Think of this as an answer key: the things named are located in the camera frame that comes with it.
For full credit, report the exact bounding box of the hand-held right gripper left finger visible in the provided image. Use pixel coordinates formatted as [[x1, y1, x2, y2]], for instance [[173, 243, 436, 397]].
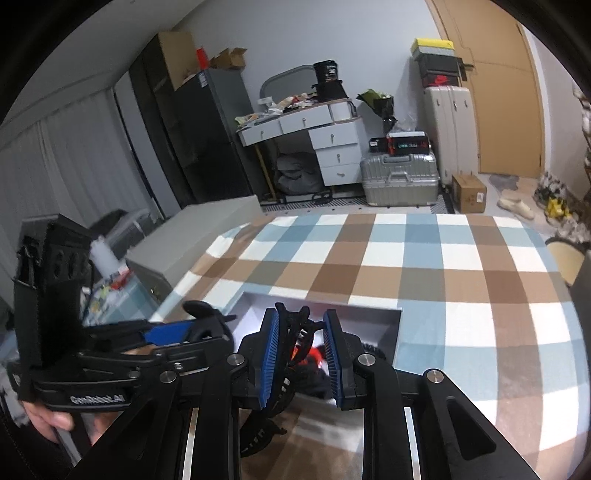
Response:
[[65, 308, 281, 480]]

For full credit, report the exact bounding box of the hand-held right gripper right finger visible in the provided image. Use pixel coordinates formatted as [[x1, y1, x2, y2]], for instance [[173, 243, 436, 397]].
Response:
[[322, 308, 542, 480]]

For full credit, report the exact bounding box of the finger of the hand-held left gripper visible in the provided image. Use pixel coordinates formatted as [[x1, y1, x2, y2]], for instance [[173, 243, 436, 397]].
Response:
[[76, 335, 232, 371], [99, 300, 238, 347]]

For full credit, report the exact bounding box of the red flower hair clip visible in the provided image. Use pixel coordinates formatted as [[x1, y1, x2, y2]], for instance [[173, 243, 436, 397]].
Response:
[[291, 345, 329, 371]]

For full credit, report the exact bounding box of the large black hair claw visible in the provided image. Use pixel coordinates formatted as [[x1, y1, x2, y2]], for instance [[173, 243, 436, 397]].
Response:
[[239, 302, 325, 459]]

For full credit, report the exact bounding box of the grey rectangular box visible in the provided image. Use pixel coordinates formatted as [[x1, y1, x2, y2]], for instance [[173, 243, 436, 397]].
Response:
[[231, 291, 403, 400]]

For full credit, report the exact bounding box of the person's left hand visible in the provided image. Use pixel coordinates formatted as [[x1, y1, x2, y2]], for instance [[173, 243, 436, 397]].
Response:
[[21, 398, 77, 445]]

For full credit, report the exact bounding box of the white plastic bottle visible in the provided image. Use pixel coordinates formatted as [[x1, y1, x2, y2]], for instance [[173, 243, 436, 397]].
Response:
[[89, 234, 117, 278]]

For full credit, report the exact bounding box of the grey bench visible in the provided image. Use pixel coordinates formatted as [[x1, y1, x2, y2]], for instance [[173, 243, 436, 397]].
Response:
[[126, 194, 265, 304]]

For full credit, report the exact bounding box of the checked tablecloth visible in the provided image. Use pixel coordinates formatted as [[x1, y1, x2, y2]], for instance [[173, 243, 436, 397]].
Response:
[[148, 212, 591, 480]]

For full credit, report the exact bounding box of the grey curtain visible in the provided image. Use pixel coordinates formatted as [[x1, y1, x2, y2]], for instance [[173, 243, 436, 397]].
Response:
[[0, 87, 182, 333]]

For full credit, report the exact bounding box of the striped floor mat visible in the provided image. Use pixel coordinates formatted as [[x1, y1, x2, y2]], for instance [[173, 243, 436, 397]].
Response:
[[259, 191, 459, 217]]

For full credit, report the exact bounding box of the grey bag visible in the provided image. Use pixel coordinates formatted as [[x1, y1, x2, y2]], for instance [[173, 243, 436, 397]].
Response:
[[276, 154, 325, 195]]

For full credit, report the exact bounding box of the silver suitcase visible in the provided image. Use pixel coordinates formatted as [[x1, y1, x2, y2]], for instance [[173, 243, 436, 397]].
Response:
[[360, 151, 440, 207]]

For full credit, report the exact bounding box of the tall black cabinet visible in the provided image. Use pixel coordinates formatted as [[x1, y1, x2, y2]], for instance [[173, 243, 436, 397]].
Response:
[[128, 32, 271, 206]]

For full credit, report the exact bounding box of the brown cardboard box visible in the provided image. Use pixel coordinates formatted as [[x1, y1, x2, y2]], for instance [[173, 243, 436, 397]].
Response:
[[451, 172, 489, 214]]

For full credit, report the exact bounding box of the white desk with drawers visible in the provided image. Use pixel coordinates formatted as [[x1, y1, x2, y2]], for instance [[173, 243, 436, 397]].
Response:
[[236, 98, 362, 188]]

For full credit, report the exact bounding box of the black box with red print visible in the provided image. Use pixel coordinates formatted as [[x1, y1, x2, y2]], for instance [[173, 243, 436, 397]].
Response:
[[386, 131, 431, 156]]

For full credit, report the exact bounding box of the desk clutter pile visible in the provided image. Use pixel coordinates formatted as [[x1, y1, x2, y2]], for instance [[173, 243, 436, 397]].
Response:
[[235, 91, 331, 130]]

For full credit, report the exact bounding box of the white suitcase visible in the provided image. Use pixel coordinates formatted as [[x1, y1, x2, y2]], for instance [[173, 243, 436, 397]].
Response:
[[424, 85, 481, 186]]

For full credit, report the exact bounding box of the dark wrapped flower bouquet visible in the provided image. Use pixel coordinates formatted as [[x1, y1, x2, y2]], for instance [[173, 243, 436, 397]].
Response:
[[356, 88, 398, 137]]

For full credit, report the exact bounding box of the large cardboard box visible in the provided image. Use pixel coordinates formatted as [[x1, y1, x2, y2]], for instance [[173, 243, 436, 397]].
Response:
[[156, 30, 200, 91]]

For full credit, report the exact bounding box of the yellow black pile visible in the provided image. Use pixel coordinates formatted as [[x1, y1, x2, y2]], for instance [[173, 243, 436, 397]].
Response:
[[532, 170, 588, 237]]

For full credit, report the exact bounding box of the black bag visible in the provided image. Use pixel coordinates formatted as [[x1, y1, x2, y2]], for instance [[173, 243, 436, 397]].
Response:
[[313, 60, 349, 104]]

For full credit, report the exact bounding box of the open small cardboard box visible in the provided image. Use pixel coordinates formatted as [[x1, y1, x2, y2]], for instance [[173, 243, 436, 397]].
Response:
[[209, 47, 248, 71]]

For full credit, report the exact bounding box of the black red shoe box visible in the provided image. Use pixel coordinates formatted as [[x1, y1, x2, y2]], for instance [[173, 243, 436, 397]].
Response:
[[422, 69, 463, 89]]

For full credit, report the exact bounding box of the wooden door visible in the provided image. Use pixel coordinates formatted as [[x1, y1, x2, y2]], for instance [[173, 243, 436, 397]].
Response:
[[427, 0, 544, 177]]

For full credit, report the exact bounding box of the yellow top shoe box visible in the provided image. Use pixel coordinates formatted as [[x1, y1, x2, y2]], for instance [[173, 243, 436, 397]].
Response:
[[412, 39, 456, 59]]

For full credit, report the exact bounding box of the oval mirror frame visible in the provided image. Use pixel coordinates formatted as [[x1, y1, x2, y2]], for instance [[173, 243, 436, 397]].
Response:
[[259, 65, 319, 109]]

